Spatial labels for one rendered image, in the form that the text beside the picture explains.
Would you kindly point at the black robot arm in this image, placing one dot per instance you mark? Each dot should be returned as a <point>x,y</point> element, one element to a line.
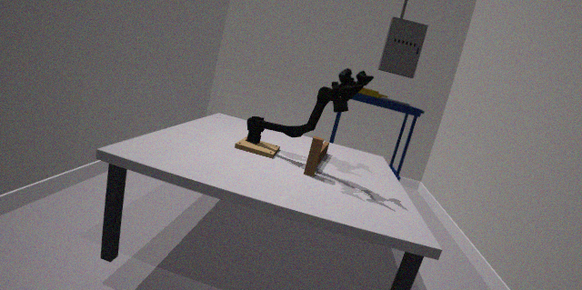
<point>256,124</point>

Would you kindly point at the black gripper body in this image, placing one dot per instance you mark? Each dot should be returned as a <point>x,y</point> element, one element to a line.
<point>342,90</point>

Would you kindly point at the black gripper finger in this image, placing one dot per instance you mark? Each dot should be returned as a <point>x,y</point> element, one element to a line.
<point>352,90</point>
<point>366,79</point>

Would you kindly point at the brown wooden post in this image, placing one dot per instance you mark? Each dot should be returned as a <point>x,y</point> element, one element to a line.
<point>313,156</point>

